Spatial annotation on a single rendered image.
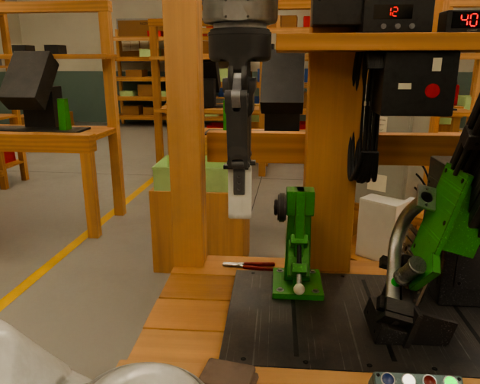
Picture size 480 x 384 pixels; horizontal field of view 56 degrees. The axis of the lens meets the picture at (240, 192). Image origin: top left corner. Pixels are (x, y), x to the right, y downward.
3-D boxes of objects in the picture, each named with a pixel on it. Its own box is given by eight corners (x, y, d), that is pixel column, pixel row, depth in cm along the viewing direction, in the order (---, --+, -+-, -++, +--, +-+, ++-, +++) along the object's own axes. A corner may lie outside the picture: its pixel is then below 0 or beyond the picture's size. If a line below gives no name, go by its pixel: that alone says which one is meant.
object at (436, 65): (453, 116, 106) (462, 50, 102) (380, 116, 108) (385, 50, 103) (436, 111, 118) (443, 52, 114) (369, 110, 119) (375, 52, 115)
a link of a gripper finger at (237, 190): (245, 154, 56) (244, 158, 54) (245, 192, 58) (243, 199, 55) (233, 154, 57) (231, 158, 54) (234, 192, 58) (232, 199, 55)
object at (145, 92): (240, 129, 1022) (240, 24, 959) (113, 126, 1056) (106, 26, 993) (243, 125, 1073) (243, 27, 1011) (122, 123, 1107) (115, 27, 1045)
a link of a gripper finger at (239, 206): (251, 166, 58) (251, 167, 57) (251, 217, 59) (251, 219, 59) (228, 165, 58) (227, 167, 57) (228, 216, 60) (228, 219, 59)
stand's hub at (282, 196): (286, 226, 111) (286, 197, 109) (273, 225, 111) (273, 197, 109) (285, 216, 118) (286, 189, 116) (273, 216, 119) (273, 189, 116)
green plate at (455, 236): (465, 283, 90) (511, 186, 84) (426, 272, 90) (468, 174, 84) (445, 259, 101) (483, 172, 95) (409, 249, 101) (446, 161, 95)
